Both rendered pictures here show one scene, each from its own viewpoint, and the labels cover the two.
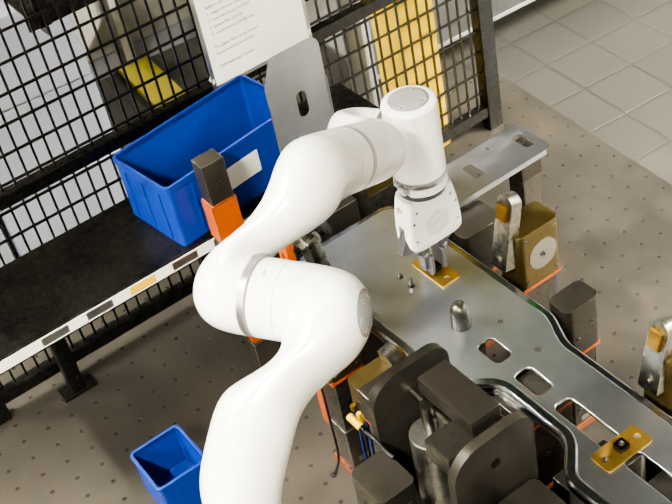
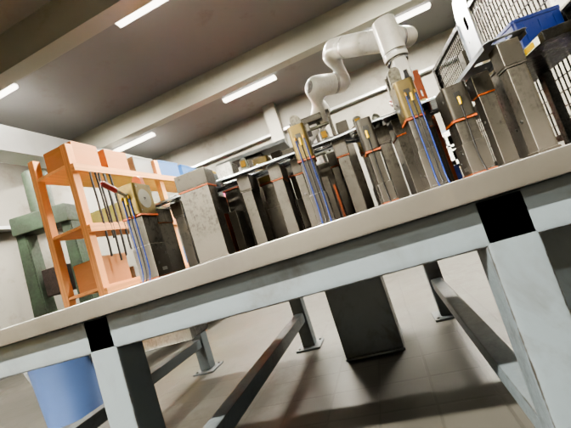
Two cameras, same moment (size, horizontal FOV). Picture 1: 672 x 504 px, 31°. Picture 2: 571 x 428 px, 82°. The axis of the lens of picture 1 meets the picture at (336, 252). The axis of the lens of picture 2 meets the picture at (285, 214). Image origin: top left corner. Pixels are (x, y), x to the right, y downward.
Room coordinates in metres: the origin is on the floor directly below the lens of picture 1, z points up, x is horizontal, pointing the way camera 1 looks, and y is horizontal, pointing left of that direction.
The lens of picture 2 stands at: (1.74, -1.39, 0.69)
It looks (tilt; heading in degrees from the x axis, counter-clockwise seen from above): 5 degrees up; 128
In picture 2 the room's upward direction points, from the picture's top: 18 degrees counter-clockwise
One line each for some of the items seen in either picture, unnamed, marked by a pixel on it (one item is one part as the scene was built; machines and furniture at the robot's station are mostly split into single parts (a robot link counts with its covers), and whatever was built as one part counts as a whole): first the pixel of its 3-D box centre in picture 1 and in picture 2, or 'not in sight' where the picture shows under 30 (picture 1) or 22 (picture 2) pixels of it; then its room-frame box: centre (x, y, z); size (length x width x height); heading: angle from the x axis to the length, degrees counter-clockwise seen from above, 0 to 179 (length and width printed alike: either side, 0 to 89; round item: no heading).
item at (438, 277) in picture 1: (435, 267); not in sight; (1.47, -0.15, 1.01); 0.08 x 0.04 x 0.01; 27
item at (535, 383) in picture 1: (537, 446); (350, 178); (1.19, -0.24, 0.84); 0.12 x 0.05 x 0.29; 117
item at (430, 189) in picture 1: (419, 177); (395, 57); (1.47, -0.15, 1.20); 0.09 x 0.08 x 0.03; 118
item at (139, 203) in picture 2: not in sight; (143, 233); (0.60, -0.77, 0.88); 0.14 x 0.09 x 0.36; 117
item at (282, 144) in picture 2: not in sight; (253, 155); (0.67, -0.13, 1.16); 0.37 x 0.14 x 0.02; 27
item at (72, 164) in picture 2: not in sight; (164, 245); (-1.88, 0.79, 1.09); 2.36 x 0.66 x 2.18; 113
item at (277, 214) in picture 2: not in sight; (274, 199); (0.81, -0.24, 0.89); 0.12 x 0.08 x 0.38; 117
